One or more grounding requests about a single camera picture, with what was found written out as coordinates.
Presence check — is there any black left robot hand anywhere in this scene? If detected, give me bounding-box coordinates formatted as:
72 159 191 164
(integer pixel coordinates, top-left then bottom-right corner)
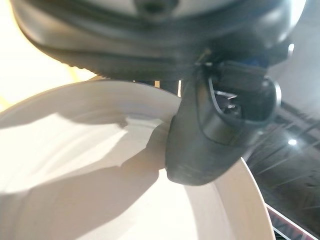
11 0 306 187

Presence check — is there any white round plate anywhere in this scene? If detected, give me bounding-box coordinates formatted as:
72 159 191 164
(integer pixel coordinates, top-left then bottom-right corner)
0 79 276 240

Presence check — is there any black dishwasher door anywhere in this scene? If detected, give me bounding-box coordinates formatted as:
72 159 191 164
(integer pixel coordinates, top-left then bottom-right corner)
241 99 320 240

